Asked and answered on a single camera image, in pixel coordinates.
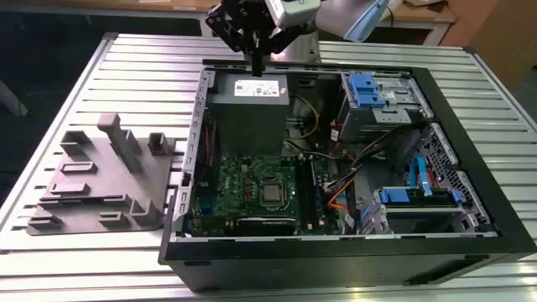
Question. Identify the metal drive cage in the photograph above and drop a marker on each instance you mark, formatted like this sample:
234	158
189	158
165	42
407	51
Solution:
389	116

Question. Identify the black PC case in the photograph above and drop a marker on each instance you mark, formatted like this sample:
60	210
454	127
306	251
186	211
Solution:
293	267

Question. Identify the black graphics card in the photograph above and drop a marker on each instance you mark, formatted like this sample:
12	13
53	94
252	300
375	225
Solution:
264	225

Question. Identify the grey power supply unit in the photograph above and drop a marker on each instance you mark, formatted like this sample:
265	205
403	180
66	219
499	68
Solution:
246	126

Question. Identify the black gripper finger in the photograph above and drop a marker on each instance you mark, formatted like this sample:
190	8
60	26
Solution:
236	48
289	37

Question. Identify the grey parts rack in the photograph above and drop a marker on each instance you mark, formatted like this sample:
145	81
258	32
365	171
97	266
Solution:
109	176

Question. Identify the wooden desk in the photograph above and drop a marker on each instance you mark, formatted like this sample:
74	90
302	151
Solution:
419	14

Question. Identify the brown wooden cabinet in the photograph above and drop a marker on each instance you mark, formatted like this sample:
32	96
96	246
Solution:
494	31

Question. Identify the blue drive cage latch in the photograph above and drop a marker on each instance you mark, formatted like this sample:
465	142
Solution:
365	91

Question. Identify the silver CPU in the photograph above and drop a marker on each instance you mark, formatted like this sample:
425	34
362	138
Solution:
272	192

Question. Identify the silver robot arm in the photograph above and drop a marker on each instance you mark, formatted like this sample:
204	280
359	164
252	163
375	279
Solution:
297	50

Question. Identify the green motherboard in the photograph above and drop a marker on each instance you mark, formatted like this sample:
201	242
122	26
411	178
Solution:
234	176

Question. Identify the hard disk in blue carrier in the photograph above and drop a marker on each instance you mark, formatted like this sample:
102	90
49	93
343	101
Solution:
395	196

